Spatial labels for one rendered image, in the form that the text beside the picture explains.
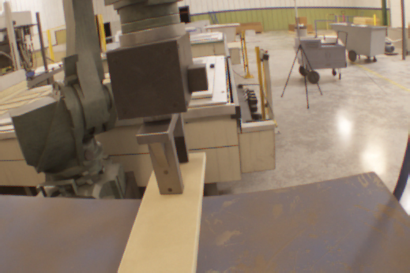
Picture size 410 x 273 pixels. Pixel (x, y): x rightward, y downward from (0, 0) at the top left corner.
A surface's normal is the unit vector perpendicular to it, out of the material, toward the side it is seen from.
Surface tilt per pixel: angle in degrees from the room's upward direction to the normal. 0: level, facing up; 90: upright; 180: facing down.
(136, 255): 0
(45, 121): 90
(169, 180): 90
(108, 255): 0
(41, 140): 90
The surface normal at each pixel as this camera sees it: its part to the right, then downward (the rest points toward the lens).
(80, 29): 0.68, 0.13
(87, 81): 0.62, -0.11
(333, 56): -0.04, 0.35
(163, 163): 0.02, 0.71
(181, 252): -0.13, -0.93
